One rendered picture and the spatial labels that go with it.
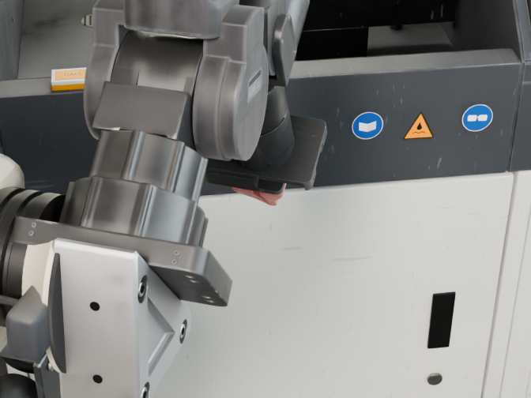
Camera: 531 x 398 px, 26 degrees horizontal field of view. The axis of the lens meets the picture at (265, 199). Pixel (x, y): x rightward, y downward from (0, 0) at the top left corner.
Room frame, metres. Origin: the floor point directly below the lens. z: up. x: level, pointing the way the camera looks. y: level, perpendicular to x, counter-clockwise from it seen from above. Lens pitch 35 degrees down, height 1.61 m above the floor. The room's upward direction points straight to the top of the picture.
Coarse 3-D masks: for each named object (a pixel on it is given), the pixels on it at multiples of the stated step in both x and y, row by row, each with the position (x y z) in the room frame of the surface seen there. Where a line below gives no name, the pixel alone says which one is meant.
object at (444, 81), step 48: (0, 96) 1.13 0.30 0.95; (48, 96) 1.14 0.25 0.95; (288, 96) 1.17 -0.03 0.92; (336, 96) 1.18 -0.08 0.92; (384, 96) 1.19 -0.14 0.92; (432, 96) 1.20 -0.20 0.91; (480, 96) 1.21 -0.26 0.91; (48, 144) 1.14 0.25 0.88; (96, 144) 1.14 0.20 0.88; (336, 144) 1.18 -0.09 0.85; (384, 144) 1.19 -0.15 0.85; (432, 144) 1.20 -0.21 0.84; (480, 144) 1.21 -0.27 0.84; (48, 192) 1.14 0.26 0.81
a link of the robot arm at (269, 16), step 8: (240, 0) 0.74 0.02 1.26; (248, 0) 0.74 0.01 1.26; (256, 0) 0.74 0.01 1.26; (264, 0) 0.74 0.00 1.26; (272, 0) 0.75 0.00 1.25; (280, 0) 0.77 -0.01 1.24; (264, 8) 0.74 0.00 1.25; (272, 8) 0.75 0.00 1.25; (280, 8) 0.77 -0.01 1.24; (264, 16) 0.74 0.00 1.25; (272, 16) 0.75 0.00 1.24; (264, 24) 0.74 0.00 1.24; (272, 24) 0.75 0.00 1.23; (264, 32) 0.74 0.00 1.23; (272, 32) 0.75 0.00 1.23; (264, 40) 0.74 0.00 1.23; (272, 56) 0.75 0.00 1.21; (272, 64) 0.75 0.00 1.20; (272, 72) 0.75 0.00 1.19
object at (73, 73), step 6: (60, 72) 1.17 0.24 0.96; (66, 72) 1.17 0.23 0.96; (72, 72) 1.17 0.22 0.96; (78, 72) 1.17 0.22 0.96; (84, 72) 1.17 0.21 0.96; (60, 78) 1.15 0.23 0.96; (66, 78) 1.15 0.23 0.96; (72, 78) 1.15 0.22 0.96; (78, 78) 1.15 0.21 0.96; (66, 84) 1.15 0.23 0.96; (72, 84) 1.15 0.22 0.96; (78, 84) 1.15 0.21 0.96; (54, 90) 1.14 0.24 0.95
